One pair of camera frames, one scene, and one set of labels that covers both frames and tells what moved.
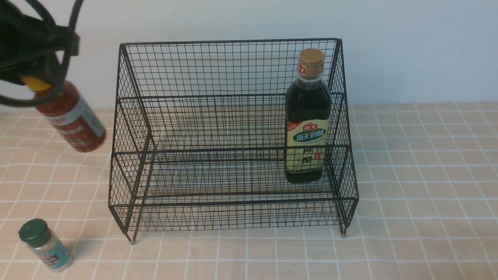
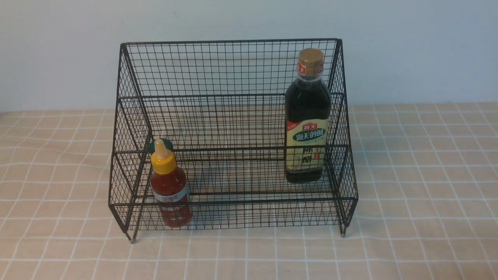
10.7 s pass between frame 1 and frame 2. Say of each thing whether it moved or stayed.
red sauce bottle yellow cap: moved
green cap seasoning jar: moved
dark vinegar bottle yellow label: stayed
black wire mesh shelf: stayed
